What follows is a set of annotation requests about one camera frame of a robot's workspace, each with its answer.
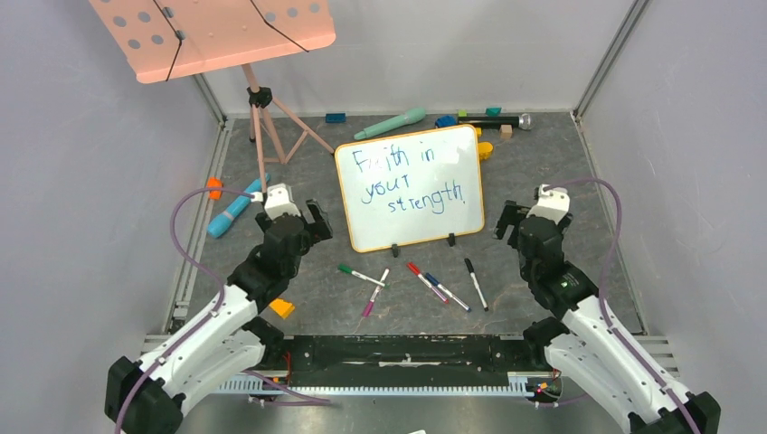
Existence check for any yellow framed whiteboard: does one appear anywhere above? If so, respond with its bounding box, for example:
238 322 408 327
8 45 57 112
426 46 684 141
335 125 486 253

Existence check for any blue whiteboard marker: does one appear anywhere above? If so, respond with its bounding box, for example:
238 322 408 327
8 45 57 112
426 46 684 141
425 273 471 312

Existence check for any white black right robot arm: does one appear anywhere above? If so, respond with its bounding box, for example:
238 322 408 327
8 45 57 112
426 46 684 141
494 194 722 433

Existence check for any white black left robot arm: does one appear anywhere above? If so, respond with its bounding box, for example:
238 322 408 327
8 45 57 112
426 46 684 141
105 197 333 433

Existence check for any green whiteboard marker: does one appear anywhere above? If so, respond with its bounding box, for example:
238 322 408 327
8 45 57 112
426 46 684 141
337 264 385 288

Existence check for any black whiteboard marker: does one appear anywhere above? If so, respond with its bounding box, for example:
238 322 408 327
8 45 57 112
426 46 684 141
464 258 489 312

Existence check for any pink whiteboard marker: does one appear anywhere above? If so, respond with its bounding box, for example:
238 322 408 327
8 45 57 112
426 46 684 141
362 268 390 317

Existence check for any red whiteboard marker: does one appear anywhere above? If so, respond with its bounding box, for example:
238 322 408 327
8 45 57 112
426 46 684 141
407 262 449 304

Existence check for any yellow cylinder toy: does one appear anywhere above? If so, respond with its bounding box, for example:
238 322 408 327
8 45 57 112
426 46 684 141
478 142 494 161

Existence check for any yellow wedge block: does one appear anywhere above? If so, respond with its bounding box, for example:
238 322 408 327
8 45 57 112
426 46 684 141
270 298 295 319

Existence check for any tan wooden cube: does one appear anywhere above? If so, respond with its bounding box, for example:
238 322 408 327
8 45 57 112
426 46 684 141
499 124 514 141

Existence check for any orange toy block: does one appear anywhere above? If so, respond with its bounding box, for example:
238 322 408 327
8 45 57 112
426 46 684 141
206 177 223 201

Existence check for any black silver microphone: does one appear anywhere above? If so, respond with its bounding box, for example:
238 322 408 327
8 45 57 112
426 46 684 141
457 113 533 131

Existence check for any dark blue brick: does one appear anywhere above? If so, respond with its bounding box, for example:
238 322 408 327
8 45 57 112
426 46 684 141
325 112 346 124

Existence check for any blue brick behind board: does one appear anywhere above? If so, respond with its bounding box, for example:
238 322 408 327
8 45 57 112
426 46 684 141
434 115 458 128

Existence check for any teal toy tube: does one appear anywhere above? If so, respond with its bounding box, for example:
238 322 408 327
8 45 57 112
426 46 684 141
354 108 426 140

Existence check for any pink music stand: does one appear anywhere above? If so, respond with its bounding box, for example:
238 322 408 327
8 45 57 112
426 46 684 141
91 0 336 184

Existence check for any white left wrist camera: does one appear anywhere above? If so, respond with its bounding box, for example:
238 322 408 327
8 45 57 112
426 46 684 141
250 184 301 220

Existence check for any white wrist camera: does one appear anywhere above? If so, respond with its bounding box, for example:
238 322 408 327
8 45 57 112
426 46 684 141
526 184 571 223
250 184 301 220

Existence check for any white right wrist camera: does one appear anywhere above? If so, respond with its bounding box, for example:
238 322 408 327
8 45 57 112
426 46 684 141
526 184 571 223

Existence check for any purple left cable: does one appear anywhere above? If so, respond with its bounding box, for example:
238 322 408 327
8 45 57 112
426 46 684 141
113 187 334 434

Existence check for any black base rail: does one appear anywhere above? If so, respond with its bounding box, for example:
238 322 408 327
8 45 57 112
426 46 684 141
255 335 554 388

